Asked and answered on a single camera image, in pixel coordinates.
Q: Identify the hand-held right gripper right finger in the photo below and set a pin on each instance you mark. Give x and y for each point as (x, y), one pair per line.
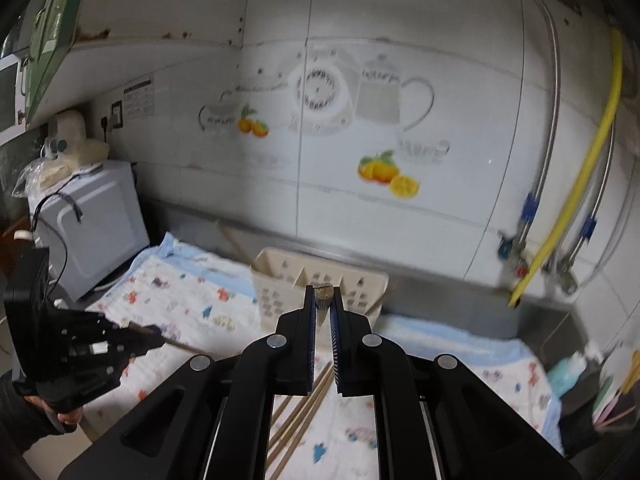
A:
(336, 351)

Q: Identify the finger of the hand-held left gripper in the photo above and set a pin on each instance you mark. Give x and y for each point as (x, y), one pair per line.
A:
(132, 332)
(140, 347)

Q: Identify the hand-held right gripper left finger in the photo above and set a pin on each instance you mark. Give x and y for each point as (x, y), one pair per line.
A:
(310, 346)

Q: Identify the wooden chopstick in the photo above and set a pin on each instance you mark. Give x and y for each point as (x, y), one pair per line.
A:
(186, 346)
(300, 434)
(323, 297)
(322, 374)
(300, 414)

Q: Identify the beige plastic utensil holder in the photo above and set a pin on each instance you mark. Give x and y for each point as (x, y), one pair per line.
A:
(280, 271)

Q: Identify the person's left forearm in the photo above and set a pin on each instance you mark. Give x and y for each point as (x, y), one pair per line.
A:
(20, 425)

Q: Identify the person's left hand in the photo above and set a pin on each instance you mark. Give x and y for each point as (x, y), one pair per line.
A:
(66, 416)

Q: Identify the printed blanket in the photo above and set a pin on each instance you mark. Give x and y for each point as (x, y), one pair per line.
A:
(190, 300)

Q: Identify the white microwave oven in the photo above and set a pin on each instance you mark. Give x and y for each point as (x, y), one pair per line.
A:
(100, 220)

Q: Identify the clear plastic bag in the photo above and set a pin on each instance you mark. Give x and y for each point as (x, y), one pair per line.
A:
(44, 172)

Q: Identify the white appliance on microwave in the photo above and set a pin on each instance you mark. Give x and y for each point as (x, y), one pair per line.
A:
(75, 132)

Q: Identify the glass cabinet door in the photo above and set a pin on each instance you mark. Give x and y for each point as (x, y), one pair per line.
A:
(9, 90)

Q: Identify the angle valve with red knob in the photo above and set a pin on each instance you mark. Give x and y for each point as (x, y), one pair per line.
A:
(508, 250)

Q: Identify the teal pump soap bottle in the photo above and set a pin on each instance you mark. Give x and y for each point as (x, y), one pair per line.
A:
(567, 372)

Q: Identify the chrome angle valve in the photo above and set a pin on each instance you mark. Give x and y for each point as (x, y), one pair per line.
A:
(567, 278)

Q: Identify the green cabinet door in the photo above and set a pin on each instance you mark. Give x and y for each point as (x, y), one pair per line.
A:
(55, 35)

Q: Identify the dark holder with cutlery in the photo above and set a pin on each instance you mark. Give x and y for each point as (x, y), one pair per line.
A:
(612, 401)

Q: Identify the wall socket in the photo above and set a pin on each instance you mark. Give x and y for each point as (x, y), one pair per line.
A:
(116, 115)

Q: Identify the white wall sticker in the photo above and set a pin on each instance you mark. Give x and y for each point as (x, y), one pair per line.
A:
(138, 100)

